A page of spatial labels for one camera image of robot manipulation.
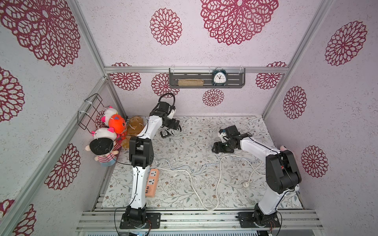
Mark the brown teddy bear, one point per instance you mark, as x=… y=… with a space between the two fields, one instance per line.
x=134 y=128

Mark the striped black white object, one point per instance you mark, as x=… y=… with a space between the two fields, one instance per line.
x=170 y=132

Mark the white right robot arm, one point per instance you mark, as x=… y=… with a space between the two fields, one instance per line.
x=281 y=171

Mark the orange power strip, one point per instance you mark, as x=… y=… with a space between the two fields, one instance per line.
x=152 y=181

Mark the white pink plush toy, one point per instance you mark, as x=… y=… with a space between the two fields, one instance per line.
x=109 y=112

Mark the grey wall shelf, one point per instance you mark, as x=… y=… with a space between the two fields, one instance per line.
x=235 y=78

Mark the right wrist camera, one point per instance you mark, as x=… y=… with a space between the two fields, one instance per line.
x=223 y=136

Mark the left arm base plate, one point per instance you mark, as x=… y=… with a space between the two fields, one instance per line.
x=144 y=221

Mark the orange plush toy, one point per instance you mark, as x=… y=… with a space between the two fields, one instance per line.
x=119 y=125

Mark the pink frog plush toy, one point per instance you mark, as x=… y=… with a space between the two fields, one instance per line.
x=286 y=152

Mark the black wire basket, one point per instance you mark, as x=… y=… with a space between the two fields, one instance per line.
x=86 y=118

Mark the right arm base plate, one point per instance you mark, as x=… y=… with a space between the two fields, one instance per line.
x=249 y=219

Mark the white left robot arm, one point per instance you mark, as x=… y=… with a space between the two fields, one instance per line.
x=141 y=156

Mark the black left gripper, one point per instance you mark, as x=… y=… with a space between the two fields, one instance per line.
x=173 y=126

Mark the black faced striped plush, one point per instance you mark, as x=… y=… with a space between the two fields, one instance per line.
x=105 y=146

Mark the tan pouch on shelf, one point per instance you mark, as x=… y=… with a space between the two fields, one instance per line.
x=190 y=83

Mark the teal alarm clock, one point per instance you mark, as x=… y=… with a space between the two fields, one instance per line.
x=219 y=77

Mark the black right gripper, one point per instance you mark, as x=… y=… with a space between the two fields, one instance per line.
x=222 y=146

